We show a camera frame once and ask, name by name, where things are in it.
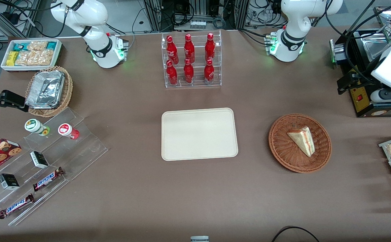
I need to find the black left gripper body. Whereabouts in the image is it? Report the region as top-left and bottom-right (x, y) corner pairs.
(349, 71), (373, 87)

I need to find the light tan wicker basket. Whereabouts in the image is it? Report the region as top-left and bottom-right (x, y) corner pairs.
(25, 66), (73, 118)

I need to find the triangular wrapped sandwich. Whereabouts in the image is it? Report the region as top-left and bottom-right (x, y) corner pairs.
(287, 126), (316, 158)

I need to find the round dark brown wicker basket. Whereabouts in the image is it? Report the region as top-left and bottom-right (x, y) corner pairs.
(268, 113), (332, 174)

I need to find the beige rectangular serving tray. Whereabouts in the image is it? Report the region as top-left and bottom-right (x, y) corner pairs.
(161, 107), (239, 162)

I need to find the black grill appliance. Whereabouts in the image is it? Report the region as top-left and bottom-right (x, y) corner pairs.
(336, 29), (391, 118)

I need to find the green lid snack cup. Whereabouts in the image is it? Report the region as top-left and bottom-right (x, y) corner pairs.
(24, 118), (50, 136)

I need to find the silver box with green light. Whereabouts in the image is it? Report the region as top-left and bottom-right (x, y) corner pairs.
(329, 38), (347, 65)

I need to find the stack of foil trays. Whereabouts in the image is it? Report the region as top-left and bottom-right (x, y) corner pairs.
(26, 70), (65, 109)

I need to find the yellow snack packet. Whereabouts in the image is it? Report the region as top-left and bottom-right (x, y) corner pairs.
(6, 51), (19, 67)

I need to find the clear bag of crackers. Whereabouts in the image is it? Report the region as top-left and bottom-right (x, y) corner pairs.
(37, 50), (55, 66)
(15, 50), (39, 66)
(28, 41), (48, 51)

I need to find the red lid snack cup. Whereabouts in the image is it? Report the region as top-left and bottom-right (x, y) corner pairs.
(58, 123), (80, 140)

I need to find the small black carton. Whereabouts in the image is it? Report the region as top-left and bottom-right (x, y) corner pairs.
(30, 151), (49, 169)
(0, 173), (20, 191)

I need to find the white snack bin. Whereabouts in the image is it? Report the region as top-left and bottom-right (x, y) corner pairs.
(0, 39), (63, 72)

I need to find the clear acrylic tiered display stand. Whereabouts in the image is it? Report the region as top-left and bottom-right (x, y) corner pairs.
(0, 107), (109, 226)

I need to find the Snickers chocolate bar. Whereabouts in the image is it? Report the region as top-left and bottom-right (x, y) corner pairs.
(32, 167), (65, 192)
(0, 193), (35, 219)

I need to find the red cola bottle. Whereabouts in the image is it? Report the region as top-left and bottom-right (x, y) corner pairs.
(204, 59), (215, 85)
(166, 35), (179, 65)
(205, 33), (216, 62)
(183, 58), (195, 84)
(166, 60), (178, 86)
(184, 34), (196, 64)

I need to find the clear acrylic bottle rack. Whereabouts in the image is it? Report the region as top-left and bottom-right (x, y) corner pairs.
(161, 30), (222, 89)

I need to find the black cable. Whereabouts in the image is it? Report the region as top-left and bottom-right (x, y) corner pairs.
(271, 226), (321, 242)

